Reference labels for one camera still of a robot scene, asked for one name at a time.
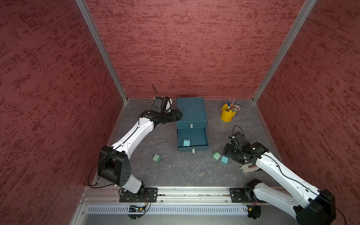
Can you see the left aluminium corner post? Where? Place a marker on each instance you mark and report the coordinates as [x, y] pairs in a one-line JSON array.
[[101, 47]]

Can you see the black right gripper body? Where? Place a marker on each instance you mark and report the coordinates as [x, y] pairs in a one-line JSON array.
[[234, 152]]

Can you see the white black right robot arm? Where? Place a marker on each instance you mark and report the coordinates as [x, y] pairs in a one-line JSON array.
[[303, 201]]

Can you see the teal green plug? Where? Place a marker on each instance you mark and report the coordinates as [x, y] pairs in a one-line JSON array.
[[186, 142]]

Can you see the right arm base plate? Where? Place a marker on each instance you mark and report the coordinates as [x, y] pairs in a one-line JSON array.
[[243, 195]]

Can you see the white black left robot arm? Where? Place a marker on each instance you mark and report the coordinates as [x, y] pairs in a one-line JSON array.
[[114, 165]]

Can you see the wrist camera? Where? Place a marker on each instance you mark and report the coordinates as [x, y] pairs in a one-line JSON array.
[[238, 140], [161, 104]]

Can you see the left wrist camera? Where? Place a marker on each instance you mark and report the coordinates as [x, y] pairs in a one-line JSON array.
[[161, 104]]

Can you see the yellow pen cup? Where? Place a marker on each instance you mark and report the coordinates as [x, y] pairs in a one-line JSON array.
[[226, 114]]

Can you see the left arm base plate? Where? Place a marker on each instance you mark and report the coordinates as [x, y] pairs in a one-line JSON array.
[[146, 194]]

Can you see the right aluminium corner post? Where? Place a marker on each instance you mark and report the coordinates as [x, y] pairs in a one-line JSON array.
[[293, 32]]

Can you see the pens in cup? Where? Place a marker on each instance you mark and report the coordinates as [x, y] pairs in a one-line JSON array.
[[232, 107]]

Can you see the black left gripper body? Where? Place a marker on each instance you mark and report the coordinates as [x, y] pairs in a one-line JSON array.
[[170, 116]]

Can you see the dark green plug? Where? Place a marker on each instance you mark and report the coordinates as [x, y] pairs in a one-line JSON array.
[[157, 158]]

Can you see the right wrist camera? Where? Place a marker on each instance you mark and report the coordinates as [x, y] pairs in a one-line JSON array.
[[238, 140]]

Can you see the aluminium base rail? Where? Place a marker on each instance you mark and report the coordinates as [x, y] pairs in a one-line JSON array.
[[170, 200]]

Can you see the cyan blue plug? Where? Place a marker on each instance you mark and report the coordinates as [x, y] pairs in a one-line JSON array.
[[224, 160]]

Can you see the aluminium corner post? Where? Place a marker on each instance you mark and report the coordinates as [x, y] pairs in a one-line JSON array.
[[101, 47], [293, 32]]

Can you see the dark teal drawer cabinet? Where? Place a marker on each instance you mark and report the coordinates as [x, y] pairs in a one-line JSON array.
[[192, 108]]

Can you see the light green plug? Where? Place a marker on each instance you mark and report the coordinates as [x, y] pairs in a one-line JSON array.
[[216, 155]]

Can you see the teal drawer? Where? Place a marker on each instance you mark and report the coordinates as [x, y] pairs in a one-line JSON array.
[[198, 137], [191, 124]]

